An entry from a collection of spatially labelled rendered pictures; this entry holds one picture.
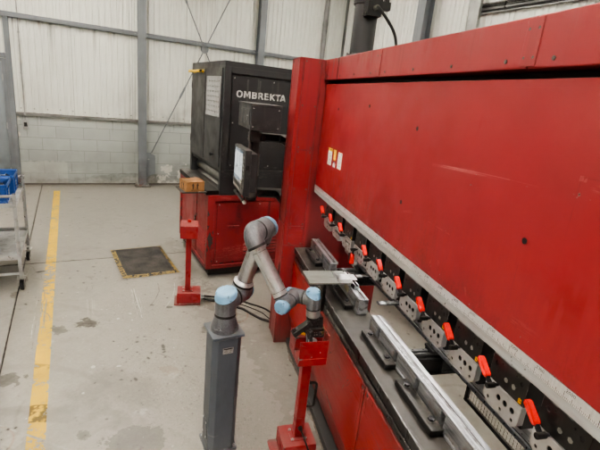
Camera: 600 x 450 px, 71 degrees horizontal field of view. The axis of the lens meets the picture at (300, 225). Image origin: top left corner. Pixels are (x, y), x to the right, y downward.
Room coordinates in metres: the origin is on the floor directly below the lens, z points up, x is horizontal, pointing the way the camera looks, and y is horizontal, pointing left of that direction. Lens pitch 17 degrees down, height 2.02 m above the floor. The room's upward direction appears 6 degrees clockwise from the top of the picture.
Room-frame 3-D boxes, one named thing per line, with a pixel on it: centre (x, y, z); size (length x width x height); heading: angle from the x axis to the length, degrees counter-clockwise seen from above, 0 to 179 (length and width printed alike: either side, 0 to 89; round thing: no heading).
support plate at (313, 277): (2.38, -0.20, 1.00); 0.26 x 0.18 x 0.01; 105
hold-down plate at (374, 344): (1.82, -0.44, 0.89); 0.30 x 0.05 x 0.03; 15
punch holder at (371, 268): (2.06, -0.44, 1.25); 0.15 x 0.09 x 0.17; 15
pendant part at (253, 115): (3.51, 0.43, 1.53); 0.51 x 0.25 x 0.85; 20
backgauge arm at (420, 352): (1.94, -0.86, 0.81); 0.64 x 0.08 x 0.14; 105
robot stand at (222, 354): (2.05, 0.35, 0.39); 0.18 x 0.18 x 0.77; 29
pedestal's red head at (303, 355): (2.05, -0.12, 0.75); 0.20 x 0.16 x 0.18; 17
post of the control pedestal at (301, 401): (2.05, -0.12, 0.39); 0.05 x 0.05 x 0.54; 17
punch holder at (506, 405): (1.09, -0.69, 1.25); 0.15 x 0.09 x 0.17; 15
